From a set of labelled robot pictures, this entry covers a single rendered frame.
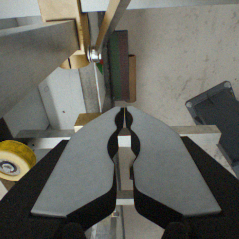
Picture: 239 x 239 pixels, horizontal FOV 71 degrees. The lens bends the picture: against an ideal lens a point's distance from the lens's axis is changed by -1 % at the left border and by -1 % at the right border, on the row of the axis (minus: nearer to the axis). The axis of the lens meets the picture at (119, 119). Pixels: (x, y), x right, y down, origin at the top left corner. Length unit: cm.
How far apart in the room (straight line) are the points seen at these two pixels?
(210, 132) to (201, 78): 92
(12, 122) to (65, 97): 18
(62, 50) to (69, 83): 37
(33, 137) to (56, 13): 25
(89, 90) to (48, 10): 25
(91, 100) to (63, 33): 29
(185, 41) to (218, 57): 24
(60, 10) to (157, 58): 95
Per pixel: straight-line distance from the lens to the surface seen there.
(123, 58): 43
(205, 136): 39
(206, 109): 125
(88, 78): 45
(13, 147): 37
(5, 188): 46
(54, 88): 58
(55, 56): 17
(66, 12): 26
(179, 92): 128
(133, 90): 114
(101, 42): 19
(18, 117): 51
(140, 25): 112
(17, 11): 29
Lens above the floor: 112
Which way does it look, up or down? 57 degrees down
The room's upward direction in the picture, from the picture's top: 178 degrees counter-clockwise
